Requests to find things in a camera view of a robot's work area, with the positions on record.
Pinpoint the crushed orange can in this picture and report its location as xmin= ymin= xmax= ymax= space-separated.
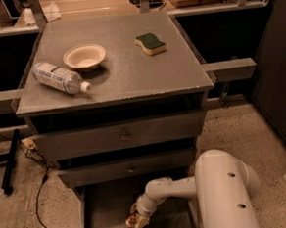
xmin=126 ymin=213 xmax=139 ymax=228

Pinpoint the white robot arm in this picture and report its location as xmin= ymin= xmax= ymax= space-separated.
xmin=126 ymin=149 xmax=261 ymax=228

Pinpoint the open bottom grey drawer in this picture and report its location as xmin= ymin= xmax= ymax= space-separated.
xmin=84 ymin=167 xmax=198 ymax=228

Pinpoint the middle grey drawer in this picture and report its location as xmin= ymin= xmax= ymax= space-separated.
xmin=57 ymin=148 xmax=194 ymax=188

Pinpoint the top grey drawer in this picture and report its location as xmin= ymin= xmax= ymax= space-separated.
xmin=32 ymin=110 xmax=206 ymax=160

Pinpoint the grey drawer cabinet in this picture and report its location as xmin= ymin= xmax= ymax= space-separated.
xmin=16 ymin=12 xmax=214 ymax=228

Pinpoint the white paper on counter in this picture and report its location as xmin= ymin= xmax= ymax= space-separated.
xmin=42 ymin=3 xmax=62 ymax=22

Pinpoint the cream plug on floor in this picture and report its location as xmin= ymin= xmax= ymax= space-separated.
xmin=22 ymin=138 xmax=36 ymax=150

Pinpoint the black metal bar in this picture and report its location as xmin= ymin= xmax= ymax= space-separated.
xmin=2 ymin=129 xmax=20 ymax=195

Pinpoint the clear plastic water bottle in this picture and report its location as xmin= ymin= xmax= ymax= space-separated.
xmin=32 ymin=62 xmax=91 ymax=95

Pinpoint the white paper bowl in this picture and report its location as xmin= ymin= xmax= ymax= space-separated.
xmin=63 ymin=44 xmax=107 ymax=72

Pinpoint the green yellow sponge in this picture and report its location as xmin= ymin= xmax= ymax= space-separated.
xmin=135 ymin=33 xmax=166 ymax=56

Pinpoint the black floor cable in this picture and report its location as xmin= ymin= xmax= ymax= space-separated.
xmin=32 ymin=167 xmax=57 ymax=228

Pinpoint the grey side rail left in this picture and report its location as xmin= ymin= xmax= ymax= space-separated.
xmin=0 ymin=89 xmax=23 ymax=115

